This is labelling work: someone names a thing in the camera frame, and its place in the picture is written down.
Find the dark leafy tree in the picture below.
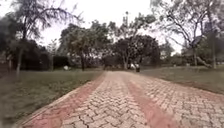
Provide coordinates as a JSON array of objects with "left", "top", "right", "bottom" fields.
[{"left": 106, "top": 11, "right": 161, "bottom": 71}]

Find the dark vehicle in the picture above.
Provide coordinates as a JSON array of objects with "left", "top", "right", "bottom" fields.
[{"left": 134, "top": 63, "right": 141, "bottom": 73}]

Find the red brick path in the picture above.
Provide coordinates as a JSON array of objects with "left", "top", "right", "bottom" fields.
[{"left": 14, "top": 69, "right": 224, "bottom": 128}]

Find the green grass lawn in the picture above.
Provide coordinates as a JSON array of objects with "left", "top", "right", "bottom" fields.
[
  {"left": 0, "top": 68, "right": 106, "bottom": 128},
  {"left": 138, "top": 64, "right": 224, "bottom": 96}
]

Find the dark hedge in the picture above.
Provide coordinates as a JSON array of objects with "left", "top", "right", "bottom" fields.
[{"left": 6, "top": 39, "right": 71, "bottom": 72}]

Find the tall branching tree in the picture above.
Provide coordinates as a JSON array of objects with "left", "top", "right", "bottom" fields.
[{"left": 149, "top": 0, "right": 214, "bottom": 68}]

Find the thin-trunked tree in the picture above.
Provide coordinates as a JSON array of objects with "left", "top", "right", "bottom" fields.
[{"left": 6, "top": 0, "right": 83, "bottom": 76}]

